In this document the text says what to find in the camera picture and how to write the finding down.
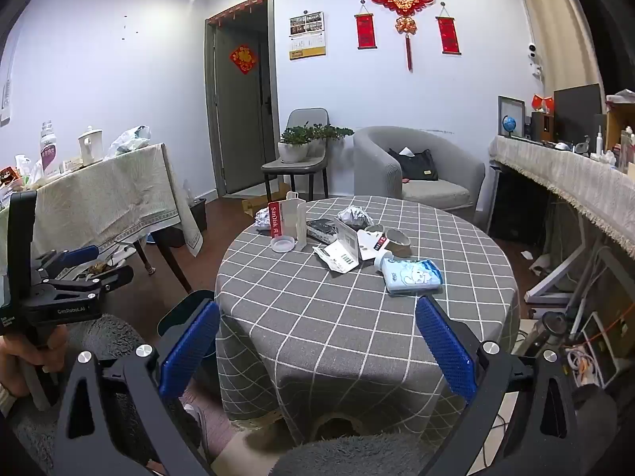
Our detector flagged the potted plant white pot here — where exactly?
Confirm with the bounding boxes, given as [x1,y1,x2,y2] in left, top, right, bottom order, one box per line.
[308,121,355,157]
[277,123,311,163]

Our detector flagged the bottle with purple label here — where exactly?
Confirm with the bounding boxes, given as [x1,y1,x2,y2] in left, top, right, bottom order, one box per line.
[40,120,59,174]

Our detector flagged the black computer tower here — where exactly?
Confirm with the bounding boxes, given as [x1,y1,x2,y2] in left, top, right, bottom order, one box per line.
[489,163,551,246]

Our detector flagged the wall paper sheet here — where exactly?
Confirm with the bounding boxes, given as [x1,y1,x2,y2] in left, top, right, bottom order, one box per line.
[0,77,13,127]

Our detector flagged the clear plastic bags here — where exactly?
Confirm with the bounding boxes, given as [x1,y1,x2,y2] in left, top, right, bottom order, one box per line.
[14,154,45,186]

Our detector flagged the person's right leg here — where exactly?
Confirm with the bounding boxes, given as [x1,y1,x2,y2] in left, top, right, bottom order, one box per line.
[268,432,440,476]

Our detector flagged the person's left hand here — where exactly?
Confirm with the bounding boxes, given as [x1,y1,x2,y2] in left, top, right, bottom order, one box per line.
[0,326,69,395]

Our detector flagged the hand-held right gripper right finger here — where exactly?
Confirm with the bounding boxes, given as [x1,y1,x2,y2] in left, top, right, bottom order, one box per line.
[415,296,581,476]

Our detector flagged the dark water bottle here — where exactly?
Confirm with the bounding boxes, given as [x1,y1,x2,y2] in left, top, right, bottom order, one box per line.
[521,310,571,358]

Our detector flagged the red door decoration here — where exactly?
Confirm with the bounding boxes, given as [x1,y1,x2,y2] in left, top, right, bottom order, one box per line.
[229,44,259,75]

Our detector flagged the torn white barcode carton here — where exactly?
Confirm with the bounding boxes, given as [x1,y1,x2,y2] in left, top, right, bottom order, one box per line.
[312,240,360,274]

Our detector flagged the small black bin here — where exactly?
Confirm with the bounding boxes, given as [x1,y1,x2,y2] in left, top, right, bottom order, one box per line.
[189,198,208,231]

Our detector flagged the red hanging scroll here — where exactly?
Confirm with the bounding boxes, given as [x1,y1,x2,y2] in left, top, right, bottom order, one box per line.
[354,2,376,50]
[435,2,462,56]

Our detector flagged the person's left leg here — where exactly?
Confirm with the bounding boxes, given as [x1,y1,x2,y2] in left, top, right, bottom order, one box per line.
[10,313,167,476]

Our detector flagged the crumpled plastic bag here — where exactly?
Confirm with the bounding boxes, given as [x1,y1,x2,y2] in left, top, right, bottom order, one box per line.
[103,125,152,159]

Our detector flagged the white carton with red label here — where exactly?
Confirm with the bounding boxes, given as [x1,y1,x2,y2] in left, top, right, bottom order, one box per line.
[356,228,390,262]

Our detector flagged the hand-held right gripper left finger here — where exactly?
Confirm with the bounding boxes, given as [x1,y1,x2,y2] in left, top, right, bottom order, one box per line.
[52,300,221,476]

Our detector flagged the beige fringed desk cloth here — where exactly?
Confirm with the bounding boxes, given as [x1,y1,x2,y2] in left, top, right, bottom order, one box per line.
[490,135,635,253]

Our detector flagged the grey armchair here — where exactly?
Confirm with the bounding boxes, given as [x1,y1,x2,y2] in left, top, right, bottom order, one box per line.
[353,126,486,214]

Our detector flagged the white security camera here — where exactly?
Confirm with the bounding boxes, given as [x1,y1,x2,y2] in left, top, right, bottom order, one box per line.
[525,42,544,77]

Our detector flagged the beige floor mat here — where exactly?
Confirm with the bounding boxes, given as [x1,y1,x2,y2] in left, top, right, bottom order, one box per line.
[231,409,293,447]

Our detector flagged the black bag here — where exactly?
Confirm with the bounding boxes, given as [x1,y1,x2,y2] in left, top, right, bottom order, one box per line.
[388,148,440,182]

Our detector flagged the wall calendar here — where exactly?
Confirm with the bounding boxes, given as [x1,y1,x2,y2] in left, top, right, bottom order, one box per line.
[289,11,327,61]

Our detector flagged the person's white slipper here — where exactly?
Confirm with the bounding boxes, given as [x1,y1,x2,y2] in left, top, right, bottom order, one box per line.
[183,404,209,457]

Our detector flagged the picture frame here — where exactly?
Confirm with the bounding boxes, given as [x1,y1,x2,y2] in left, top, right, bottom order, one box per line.
[497,95,527,138]

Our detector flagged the grey door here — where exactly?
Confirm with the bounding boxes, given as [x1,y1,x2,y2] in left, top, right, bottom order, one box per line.
[214,10,271,194]

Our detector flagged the white kettle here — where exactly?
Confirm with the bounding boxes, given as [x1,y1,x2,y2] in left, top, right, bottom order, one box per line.
[77,126,105,165]

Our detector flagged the brown speaker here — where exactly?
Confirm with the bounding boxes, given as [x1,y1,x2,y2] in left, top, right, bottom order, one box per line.
[531,111,554,142]

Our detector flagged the brown cardboard box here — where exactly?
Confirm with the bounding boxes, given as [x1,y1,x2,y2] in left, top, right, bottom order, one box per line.
[605,104,635,159]

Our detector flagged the grey dining chair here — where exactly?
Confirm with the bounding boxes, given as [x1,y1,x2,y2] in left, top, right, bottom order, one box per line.
[261,108,331,204]

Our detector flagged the blue white tissue pack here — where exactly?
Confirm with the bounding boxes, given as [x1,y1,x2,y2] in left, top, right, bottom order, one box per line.
[379,252,443,297]

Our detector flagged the clear plastic blister pack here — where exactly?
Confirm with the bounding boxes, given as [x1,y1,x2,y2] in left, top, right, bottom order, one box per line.
[278,191,308,251]

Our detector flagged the beige patterned tablecloth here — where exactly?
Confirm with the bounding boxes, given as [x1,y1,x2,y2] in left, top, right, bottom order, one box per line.
[0,143,204,278]

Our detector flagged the large foil ball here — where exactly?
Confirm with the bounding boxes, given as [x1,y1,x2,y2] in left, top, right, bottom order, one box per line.
[337,205,375,229]

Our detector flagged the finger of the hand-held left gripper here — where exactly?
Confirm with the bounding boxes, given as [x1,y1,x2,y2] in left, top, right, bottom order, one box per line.
[50,264,135,299]
[32,245,100,279]

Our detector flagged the beige curtain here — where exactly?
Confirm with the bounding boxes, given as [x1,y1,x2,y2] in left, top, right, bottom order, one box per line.
[516,0,603,95]

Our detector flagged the black monitor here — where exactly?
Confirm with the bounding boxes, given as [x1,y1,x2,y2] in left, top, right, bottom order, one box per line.
[553,83,603,146]

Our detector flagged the dark teal trash bin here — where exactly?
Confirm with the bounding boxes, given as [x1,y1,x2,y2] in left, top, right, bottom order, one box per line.
[158,290,219,358]

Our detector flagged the black packet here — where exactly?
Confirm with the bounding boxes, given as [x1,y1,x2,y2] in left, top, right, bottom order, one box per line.
[305,218,343,241]

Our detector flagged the grey door frame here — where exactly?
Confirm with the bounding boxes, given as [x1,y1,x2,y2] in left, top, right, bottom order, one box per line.
[205,0,279,202]

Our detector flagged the flat cardboard box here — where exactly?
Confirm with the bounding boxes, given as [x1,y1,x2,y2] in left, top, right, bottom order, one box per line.
[242,183,291,216]

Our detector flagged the white desk leg frame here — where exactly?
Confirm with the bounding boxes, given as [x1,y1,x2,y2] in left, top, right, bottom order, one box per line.
[526,230,603,308]

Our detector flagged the red card packaging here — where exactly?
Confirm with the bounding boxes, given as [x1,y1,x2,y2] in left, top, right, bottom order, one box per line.
[268,202,289,238]

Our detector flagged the person's leg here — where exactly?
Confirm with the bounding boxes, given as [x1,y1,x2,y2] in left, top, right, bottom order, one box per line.
[268,432,440,476]
[10,313,167,476]

